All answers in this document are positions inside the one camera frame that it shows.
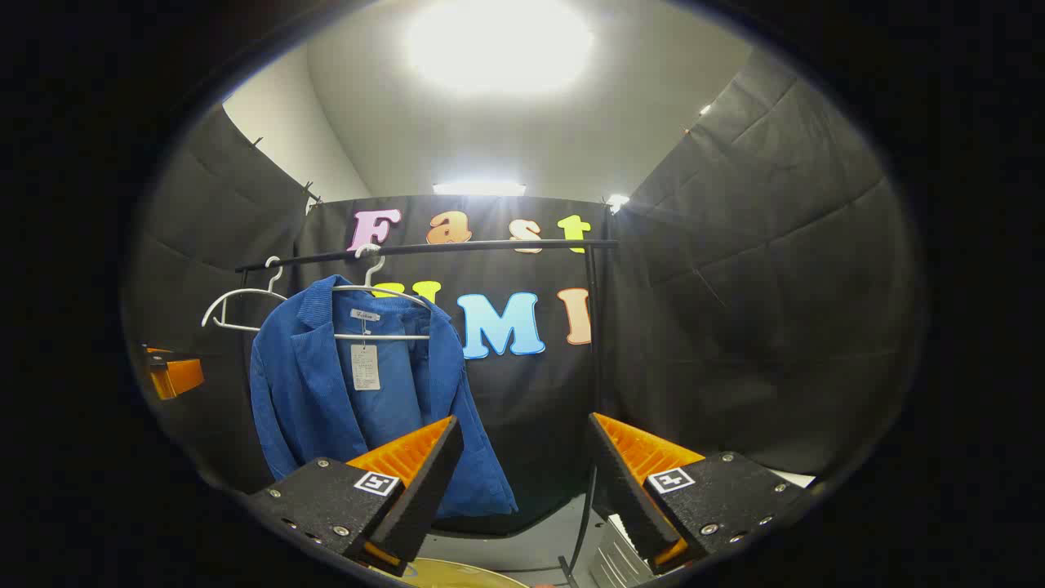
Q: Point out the white clothes hanger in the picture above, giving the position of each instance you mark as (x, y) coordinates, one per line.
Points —
(231, 292)
(400, 336)

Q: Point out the large ceiling light panel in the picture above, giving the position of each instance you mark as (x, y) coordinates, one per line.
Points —
(498, 41)

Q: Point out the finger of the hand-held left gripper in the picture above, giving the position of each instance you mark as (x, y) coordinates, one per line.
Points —
(175, 376)

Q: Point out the black clothes rack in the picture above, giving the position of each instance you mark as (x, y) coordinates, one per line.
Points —
(490, 246)

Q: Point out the long ceiling light strip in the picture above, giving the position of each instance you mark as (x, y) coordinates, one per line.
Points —
(479, 189)

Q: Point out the yellow laundry hamper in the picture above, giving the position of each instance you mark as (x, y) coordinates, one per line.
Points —
(457, 574)

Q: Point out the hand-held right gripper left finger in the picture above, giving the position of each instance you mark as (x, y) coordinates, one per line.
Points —
(429, 490)

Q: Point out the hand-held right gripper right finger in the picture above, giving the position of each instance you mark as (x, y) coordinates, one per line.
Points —
(624, 498)

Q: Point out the white storage box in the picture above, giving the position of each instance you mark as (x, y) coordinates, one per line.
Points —
(612, 559)

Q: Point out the small ceiling light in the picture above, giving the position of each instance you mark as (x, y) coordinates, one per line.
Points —
(618, 201)

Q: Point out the black backdrop cloth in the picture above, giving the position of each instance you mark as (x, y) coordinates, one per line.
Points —
(735, 286)

